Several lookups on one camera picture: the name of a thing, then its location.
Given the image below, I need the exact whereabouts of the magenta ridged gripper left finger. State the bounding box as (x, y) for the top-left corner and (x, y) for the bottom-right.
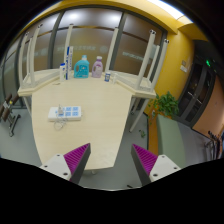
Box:
(40, 143), (91, 184)

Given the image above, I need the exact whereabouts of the blue detergent bottle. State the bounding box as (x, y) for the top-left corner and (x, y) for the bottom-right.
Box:
(74, 55), (89, 78)

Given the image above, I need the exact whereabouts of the upturned white table right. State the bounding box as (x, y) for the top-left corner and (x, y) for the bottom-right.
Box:
(104, 28), (169, 132)

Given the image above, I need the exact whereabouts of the purple detergent bottle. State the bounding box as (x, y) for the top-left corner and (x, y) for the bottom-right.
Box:
(92, 56), (103, 78)

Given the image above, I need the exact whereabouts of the white power strip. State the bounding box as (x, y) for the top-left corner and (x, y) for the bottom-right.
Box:
(48, 106), (82, 121)

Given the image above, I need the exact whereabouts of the upturned white table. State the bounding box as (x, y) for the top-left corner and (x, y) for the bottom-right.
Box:
(104, 28), (169, 132)
(17, 23), (74, 98)

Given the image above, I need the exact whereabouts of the upturned white table left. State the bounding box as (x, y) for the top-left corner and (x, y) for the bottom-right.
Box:
(17, 23), (74, 98)

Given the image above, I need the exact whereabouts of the green potted plant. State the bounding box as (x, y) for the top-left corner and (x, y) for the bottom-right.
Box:
(148, 92), (179, 118)

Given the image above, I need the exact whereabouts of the white charger cable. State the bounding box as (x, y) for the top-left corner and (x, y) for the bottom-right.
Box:
(53, 114), (69, 132)

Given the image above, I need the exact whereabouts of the small blue white can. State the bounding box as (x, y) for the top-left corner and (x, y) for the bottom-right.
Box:
(104, 72), (111, 82)

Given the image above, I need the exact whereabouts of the dark double door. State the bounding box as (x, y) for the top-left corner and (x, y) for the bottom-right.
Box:
(177, 62), (214, 127)

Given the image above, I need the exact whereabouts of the brown chair at left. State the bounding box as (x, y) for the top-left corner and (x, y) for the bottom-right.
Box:
(0, 94), (20, 137)

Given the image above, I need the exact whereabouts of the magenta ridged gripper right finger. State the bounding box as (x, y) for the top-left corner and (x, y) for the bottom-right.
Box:
(131, 144), (180, 186)

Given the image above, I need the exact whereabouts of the tall blue white box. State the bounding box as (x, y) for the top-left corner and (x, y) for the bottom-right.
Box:
(66, 46), (73, 80)

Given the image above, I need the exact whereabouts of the small white bottle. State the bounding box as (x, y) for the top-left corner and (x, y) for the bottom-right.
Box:
(59, 63), (66, 82)

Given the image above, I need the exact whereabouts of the white charger plug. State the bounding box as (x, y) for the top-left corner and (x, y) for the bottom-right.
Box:
(58, 104), (64, 116)

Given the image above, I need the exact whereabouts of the small clear bottle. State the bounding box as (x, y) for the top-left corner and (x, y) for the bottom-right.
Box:
(113, 74), (117, 84)

